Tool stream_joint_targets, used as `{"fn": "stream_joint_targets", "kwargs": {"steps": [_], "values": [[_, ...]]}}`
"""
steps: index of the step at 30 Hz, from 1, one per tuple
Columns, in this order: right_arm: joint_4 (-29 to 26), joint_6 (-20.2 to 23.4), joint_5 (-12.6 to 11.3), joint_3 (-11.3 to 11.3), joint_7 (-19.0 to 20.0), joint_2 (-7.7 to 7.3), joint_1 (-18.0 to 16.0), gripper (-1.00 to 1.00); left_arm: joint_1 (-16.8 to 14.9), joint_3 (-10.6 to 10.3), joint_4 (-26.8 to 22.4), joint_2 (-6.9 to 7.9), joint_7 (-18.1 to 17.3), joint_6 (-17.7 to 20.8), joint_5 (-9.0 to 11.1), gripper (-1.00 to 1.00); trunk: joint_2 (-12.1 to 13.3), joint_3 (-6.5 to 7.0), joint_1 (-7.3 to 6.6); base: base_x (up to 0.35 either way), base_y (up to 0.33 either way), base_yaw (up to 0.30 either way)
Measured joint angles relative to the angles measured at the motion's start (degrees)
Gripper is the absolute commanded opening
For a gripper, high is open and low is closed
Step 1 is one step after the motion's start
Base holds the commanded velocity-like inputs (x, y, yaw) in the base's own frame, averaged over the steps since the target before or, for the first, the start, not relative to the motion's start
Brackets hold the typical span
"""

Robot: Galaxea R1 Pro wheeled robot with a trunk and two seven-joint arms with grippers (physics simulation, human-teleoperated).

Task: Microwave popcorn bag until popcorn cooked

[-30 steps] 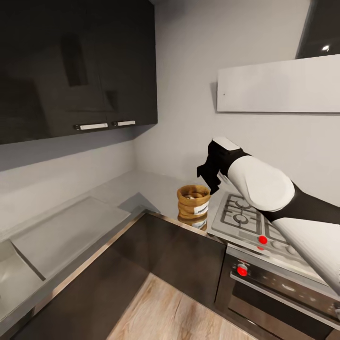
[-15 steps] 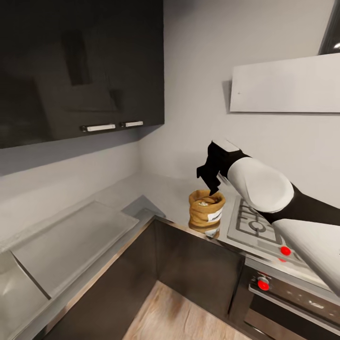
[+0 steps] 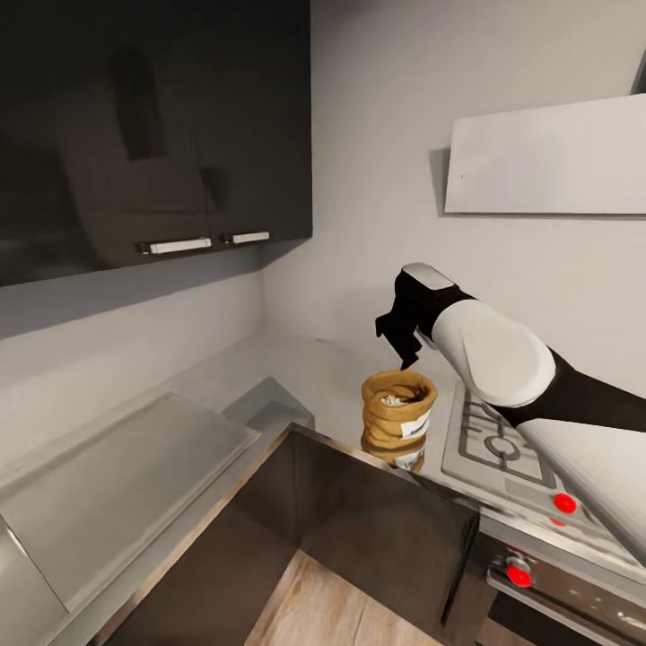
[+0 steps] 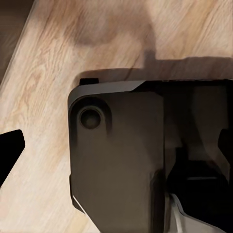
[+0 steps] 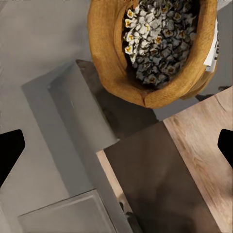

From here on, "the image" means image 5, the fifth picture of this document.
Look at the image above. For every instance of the popcorn bag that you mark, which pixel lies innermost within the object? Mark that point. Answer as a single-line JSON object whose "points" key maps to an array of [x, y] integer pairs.
{"points": [[107, 30]]}

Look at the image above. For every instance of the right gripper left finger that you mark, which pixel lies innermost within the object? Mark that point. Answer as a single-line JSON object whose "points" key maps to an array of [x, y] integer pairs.
{"points": [[11, 146]]}

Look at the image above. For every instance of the drop in sink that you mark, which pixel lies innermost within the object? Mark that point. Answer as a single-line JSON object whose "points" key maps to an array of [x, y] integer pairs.
{"points": [[84, 213]]}

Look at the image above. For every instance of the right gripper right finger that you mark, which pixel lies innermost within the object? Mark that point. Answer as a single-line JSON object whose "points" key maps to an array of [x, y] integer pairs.
{"points": [[225, 144]]}

